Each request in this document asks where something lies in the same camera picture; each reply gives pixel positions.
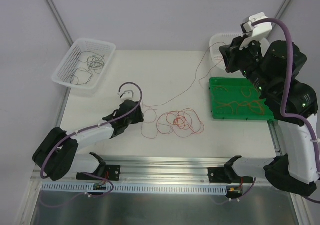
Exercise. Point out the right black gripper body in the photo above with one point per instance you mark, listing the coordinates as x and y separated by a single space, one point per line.
231 57

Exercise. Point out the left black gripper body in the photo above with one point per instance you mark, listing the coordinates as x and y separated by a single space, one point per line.
135 110

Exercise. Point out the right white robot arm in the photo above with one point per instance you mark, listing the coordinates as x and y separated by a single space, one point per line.
294 106

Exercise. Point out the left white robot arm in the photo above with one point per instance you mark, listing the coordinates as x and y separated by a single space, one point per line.
57 156

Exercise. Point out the white plastic tub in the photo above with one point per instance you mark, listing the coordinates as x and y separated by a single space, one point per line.
218 65

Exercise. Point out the green plastic tray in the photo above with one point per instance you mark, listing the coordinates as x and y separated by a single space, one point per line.
237 99

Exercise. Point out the white perforated plastic basket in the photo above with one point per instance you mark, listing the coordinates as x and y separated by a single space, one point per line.
84 65

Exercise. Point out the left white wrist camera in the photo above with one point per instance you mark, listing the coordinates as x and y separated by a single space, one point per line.
126 95

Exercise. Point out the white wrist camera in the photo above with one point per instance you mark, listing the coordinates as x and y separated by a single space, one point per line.
126 95
254 32

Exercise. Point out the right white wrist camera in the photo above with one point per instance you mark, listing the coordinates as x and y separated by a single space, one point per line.
254 32

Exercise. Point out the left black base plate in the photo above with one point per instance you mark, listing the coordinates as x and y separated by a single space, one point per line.
109 172

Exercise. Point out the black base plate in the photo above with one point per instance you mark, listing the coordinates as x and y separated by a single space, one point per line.
109 172
217 175

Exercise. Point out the aluminium mounting rail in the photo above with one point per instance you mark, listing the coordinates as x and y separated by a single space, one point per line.
161 170

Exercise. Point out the right aluminium frame post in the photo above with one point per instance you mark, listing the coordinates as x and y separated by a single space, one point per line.
283 8

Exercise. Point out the aluminium frame post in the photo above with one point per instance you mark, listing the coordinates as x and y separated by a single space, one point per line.
283 8
59 20

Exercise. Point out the white slotted cable duct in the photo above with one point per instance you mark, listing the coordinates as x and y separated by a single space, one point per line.
134 188

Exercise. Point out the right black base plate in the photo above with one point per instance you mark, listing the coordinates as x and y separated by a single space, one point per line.
217 175

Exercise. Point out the left aluminium frame post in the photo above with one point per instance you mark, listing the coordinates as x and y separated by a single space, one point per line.
59 20

